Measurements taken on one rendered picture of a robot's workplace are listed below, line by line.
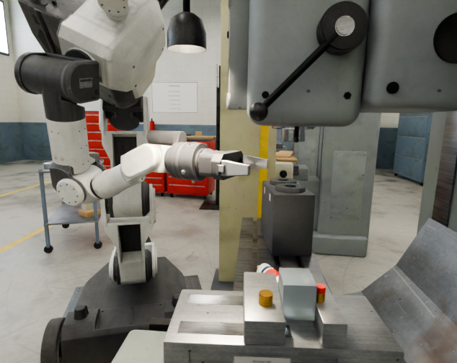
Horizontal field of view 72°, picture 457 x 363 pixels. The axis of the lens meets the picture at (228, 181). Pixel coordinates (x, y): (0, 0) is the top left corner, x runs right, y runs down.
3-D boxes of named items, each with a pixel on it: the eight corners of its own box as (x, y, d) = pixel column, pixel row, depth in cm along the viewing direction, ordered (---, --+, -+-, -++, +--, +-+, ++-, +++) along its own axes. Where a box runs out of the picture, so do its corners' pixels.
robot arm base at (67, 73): (25, 106, 78) (4, 60, 70) (60, 84, 87) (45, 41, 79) (78, 117, 75) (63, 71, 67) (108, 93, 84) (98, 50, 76)
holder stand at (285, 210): (271, 256, 92) (274, 190, 89) (260, 230, 114) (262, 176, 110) (311, 256, 93) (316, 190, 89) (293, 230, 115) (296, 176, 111)
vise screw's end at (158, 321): (149, 331, 53) (148, 321, 53) (152, 325, 55) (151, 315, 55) (172, 333, 53) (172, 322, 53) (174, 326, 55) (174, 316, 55)
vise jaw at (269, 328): (243, 345, 46) (243, 320, 45) (243, 290, 60) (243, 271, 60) (285, 346, 45) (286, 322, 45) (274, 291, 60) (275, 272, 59)
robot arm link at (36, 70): (27, 115, 76) (16, 55, 70) (55, 107, 84) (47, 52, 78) (68, 124, 74) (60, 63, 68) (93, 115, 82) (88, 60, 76)
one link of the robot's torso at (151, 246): (114, 267, 152) (113, 241, 150) (156, 263, 157) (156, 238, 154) (109, 289, 133) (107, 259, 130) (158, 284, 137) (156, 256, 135)
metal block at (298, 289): (281, 319, 50) (283, 284, 48) (277, 298, 55) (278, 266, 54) (314, 320, 49) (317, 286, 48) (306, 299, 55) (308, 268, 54)
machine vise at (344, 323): (163, 382, 47) (161, 317, 45) (182, 320, 62) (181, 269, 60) (399, 393, 46) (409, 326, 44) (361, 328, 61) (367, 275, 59)
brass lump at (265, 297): (259, 307, 48) (259, 296, 48) (258, 299, 50) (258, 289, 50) (273, 307, 48) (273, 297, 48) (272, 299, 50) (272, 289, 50)
